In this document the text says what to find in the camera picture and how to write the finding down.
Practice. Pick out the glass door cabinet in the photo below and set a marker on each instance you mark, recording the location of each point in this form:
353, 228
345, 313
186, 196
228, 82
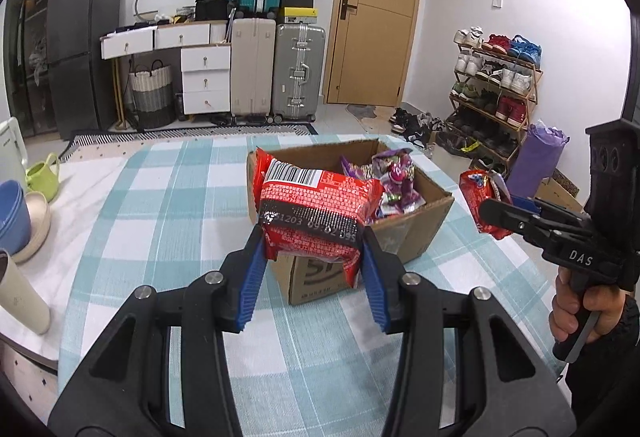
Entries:
25, 42

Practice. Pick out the blue bowl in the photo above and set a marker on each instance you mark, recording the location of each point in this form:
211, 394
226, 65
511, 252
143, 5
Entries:
12, 217

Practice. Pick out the white appliance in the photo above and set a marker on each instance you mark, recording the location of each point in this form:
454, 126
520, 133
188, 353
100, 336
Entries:
10, 144

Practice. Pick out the grey white woven basket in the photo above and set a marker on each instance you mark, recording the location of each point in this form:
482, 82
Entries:
150, 97

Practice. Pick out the small flat cardboard box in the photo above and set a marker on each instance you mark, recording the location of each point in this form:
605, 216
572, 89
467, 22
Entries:
557, 192

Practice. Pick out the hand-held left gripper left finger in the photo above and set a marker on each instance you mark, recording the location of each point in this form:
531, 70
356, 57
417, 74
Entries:
250, 274

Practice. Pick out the teal white checked tablecloth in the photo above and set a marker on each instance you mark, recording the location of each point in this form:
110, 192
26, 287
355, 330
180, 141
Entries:
175, 197

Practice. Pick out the green watering can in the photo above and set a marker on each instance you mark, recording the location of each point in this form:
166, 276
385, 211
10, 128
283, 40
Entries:
42, 179

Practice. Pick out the cream bowl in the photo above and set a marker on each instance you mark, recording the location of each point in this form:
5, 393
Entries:
39, 227

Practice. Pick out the beige suitcase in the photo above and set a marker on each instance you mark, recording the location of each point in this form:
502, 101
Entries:
252, 67

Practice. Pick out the red chips snack packet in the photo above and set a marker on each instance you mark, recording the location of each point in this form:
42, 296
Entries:
472, 202

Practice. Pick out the large purple snack packet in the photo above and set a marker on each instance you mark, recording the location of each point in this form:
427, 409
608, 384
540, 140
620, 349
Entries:
400, 177

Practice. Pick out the small purple snack packet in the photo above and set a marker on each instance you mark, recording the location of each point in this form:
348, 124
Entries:
356, 169

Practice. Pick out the cream tumbler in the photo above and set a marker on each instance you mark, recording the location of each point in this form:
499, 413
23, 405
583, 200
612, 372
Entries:
20, 292

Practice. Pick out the purple bag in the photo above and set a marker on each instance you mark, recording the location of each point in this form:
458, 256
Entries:
537, 157

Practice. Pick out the wooden door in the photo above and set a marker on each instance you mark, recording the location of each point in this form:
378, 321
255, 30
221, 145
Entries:
375, 17

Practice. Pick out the red black snack packet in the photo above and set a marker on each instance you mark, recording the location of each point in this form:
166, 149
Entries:
310, 202

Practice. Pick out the person's right forearm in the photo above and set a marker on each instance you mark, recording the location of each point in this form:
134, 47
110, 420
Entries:
607, 377

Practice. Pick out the wooden shoe rack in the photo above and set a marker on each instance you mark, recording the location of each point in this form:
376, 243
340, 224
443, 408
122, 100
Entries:
535, 82

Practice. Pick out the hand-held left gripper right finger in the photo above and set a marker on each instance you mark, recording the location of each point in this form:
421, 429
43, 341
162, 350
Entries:
376, 289

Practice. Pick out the rows of assorted shoes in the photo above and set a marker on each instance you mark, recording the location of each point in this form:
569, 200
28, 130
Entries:
500, 82

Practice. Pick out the grey beige door mat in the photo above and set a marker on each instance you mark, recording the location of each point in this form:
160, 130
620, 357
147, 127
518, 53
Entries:
367, 114

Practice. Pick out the yellow black shoe box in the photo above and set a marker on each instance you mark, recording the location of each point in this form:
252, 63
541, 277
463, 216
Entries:
298, 15

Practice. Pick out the white desk with drawers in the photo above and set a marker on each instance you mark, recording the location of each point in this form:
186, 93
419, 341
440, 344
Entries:
205, 82

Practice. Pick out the dark grey fridge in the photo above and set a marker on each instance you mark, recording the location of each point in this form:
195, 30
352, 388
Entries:
85, 47

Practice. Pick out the silver suitcase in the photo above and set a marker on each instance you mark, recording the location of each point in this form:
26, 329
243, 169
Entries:
300, 72

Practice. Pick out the brown cardboard box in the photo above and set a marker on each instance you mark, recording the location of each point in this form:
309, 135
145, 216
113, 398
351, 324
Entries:
425, 227

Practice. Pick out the pile of sneakers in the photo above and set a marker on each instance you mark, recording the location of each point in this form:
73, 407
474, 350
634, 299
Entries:
415, 124

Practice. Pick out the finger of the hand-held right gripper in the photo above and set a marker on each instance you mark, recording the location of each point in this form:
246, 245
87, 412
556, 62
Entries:
510, 218
525, 203

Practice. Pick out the person's right hand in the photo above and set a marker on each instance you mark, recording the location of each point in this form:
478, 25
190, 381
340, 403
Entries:
562, 312

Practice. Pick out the plain black shoe box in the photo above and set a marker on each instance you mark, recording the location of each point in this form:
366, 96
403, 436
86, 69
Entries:
297, 0

